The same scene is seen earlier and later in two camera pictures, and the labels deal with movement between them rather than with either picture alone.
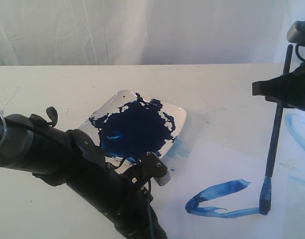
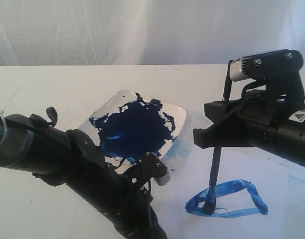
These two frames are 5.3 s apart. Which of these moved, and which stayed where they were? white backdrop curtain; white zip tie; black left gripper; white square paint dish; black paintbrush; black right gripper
Moved: black paintbrush; black right gripper
Stayed: white square paint dish; black left gripper; white zip tie; white backdrop curtain
